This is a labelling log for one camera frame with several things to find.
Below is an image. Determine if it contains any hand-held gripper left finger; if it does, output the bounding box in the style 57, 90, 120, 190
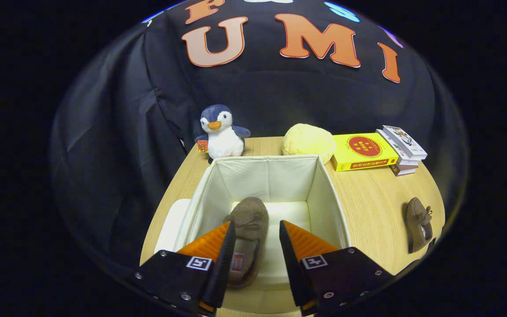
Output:
132, 220, 236, 317

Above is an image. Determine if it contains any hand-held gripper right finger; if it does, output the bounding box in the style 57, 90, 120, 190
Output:
279, 220, 395, 317

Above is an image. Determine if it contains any brown shoe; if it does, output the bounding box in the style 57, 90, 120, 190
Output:
223, 197, 270, 289
405, 197, 434, 254

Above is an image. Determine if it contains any brown fabric storage box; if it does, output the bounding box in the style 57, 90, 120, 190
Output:
154, 154, 351, 315

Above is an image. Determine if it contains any yellow round plush cushion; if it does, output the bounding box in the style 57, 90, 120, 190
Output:
282, 123, 337, 157

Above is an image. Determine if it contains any plush penguin toy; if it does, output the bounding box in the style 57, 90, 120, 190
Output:
195, 104, 251, 160

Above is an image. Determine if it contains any yellow book red circle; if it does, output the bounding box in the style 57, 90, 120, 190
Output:
331, 133, 399, 172

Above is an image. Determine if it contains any white illustrated cover book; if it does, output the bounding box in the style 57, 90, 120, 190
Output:
382, 125, 428, 160

